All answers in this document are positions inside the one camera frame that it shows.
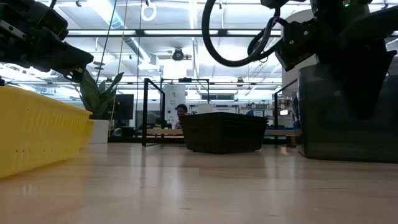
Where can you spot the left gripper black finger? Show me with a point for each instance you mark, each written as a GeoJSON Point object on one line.
{"type": "Point", "coordinates": [62, 57]}
{"type": "Point", "coordinates": [76, 74]}

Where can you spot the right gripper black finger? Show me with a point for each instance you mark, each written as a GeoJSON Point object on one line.
{"type": "Point", "coordinates": [360, 84]}

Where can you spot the yellow plastic basket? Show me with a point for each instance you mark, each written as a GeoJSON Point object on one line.
{"type": "Point", "coordinates": [88, 132]}
{"type": "Point", "coordinates": [37, 130]}

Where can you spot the grey plastic basket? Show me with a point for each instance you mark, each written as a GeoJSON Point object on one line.
{"type": "Point", "coordinates": [317, 124]}

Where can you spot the black plastic basket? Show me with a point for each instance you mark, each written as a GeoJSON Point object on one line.
{"type": "Point", "coordinates": [224, 133]}

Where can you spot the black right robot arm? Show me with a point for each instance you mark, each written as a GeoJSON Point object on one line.
{"type": "Point", "coordinates": [335, 12]}

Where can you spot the green snake plant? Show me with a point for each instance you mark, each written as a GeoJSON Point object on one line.
{"type": "Point", "coordinates": [93, 99]}

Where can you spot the black background monitor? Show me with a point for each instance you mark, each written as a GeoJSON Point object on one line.
{"type": "Point", "coordinates": [124, 107]}

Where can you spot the white plant pot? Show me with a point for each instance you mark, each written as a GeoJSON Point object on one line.
{"type": "Point", "coordinates": [99, 132]}

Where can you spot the white cabinet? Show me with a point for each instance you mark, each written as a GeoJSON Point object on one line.
{"type": "Point", "coordinates": [174, 96]}

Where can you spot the person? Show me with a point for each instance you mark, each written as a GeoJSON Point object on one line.
{"type": "Point", "coordinates": [182, 110]}

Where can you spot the black ceiling camera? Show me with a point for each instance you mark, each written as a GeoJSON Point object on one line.
{"type": "Point", "coordinates": [178, 55]}

